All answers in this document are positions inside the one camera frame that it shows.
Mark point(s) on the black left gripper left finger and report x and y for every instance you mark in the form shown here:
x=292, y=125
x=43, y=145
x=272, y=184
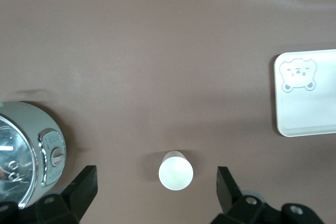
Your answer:
x=76, y=197

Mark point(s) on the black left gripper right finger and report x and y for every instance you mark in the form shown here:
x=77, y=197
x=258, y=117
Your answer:
x=231, y=200

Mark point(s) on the white IKEA cup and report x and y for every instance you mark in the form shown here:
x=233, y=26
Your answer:
x=176, y=174

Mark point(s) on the glass pot lid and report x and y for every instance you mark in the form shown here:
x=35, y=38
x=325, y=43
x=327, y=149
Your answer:
x=15, y=155

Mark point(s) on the grey-green electric cooking pot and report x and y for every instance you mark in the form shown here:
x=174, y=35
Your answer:
x=44, y=127

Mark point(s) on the white bear print tray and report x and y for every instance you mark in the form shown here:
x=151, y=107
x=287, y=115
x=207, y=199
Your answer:
x=307, y=111

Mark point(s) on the brown table mat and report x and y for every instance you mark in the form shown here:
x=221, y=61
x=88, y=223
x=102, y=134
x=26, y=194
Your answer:
x=157, y=51

